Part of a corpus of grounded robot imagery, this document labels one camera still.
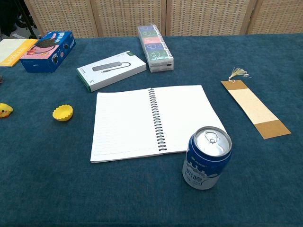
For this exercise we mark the yellow rubber duck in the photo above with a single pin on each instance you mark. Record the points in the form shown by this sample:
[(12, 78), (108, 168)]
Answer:
[(4, 111)]

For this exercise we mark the yellow cupcake mould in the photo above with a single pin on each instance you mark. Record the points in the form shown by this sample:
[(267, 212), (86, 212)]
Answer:
[(62, 114)]

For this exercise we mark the open white spiral notebook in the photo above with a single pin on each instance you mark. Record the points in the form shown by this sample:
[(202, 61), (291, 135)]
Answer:
[(123, 123)]

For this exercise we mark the white USB hub box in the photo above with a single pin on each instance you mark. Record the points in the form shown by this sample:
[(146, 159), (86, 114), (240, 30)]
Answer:
[(111, 71)]

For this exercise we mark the clear box of coloured cards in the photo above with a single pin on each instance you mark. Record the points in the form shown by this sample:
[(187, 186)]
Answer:
[(157, 52)]

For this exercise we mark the blue white drink can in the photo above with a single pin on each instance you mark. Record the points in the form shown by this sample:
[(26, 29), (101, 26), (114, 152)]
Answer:
[(206, 165)]

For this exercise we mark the woven wooden folding screen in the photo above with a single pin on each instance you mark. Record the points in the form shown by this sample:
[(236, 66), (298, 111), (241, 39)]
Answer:
[(189, 16)]

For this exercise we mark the brown paper bookmark with tassel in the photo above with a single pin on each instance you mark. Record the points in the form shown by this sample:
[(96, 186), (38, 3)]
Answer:
[(255, 106)]

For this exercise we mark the teal blue tablecloth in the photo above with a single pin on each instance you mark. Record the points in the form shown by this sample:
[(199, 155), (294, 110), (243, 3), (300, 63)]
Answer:
[(71, 189)]

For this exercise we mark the blue cookie box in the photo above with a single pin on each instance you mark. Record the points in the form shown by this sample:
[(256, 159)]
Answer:
[(45, 54)]

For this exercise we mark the yellow paper notepad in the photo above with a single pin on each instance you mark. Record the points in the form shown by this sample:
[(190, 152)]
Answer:
[(11, 50)]

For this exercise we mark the black tripod stand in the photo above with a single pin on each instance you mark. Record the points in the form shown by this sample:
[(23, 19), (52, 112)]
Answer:
[(26, 19)]

